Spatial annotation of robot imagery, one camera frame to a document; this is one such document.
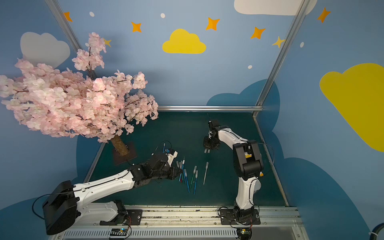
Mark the slanted aluminium frame post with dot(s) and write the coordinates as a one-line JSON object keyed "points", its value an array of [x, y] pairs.
{"points": [[59, 15], [304, 8]]}

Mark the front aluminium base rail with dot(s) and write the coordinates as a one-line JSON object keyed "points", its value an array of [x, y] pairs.
{"points": [[195, 222]]}

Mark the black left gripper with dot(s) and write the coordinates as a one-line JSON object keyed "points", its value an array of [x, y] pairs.
{"points": [[173, 171]]}

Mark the pink artificial blossom tree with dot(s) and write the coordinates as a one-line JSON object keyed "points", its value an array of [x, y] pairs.
{"points": [[68, 104]]}

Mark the short blue carving knife capped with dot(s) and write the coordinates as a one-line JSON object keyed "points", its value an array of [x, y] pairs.
{"points": [[186, 180]]}

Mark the left green circuit board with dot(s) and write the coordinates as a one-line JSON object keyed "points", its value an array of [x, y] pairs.
{"points": [[119, 234]]}

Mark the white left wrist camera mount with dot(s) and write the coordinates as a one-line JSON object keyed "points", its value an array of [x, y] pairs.
{"points": [[171, 154]]}

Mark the right round green circuit board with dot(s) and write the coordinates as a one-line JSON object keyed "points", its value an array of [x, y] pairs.
{"points": [[244, 233]]}

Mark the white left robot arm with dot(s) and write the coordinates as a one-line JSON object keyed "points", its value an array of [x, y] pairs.
{"points": [[69, 204]]}

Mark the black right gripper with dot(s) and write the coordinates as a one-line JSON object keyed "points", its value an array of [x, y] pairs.
{"points": [[210, 143]]}

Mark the horizontal aluminium frame rail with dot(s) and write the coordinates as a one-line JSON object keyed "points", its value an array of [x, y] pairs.
{"points": [[210, 108]]}

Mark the lower blue carving knife capped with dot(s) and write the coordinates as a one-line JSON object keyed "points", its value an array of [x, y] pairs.
{"points": [[195, 183]]}

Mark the right slanted aluminium frame post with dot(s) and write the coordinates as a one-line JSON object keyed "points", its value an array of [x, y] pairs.
{"points": [[304, 8]]}

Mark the left slanted aluminium frame post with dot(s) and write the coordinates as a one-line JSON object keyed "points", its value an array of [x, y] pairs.
{"points": [[59, 15]]}

